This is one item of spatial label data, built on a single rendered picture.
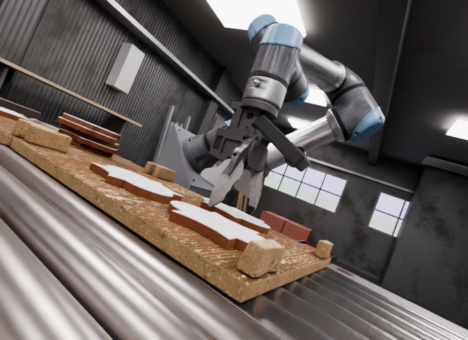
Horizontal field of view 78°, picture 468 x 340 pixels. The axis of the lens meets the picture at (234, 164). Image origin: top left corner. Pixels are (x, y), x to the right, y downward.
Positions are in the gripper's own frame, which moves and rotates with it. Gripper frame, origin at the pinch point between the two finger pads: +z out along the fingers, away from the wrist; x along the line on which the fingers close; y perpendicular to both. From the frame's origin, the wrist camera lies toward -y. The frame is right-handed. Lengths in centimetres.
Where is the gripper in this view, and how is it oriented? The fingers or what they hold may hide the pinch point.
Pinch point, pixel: (235, 214)
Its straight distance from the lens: 51.4
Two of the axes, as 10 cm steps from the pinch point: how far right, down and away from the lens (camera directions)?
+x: -4.6, -2.3, -8.6
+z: -3.2, 9.4, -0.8
